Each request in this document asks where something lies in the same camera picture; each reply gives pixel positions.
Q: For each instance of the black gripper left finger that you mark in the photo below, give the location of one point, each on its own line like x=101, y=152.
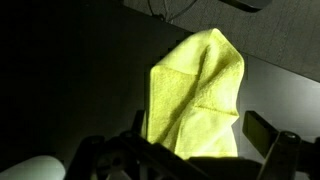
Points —
x=133, y=156

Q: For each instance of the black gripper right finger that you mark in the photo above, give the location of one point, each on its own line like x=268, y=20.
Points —
x=286, y=153

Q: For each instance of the yellow microfiber cloth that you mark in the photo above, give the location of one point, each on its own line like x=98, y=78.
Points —
x=200, y=100

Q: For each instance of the white cup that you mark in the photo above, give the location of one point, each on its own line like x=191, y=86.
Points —
x=30, y=168

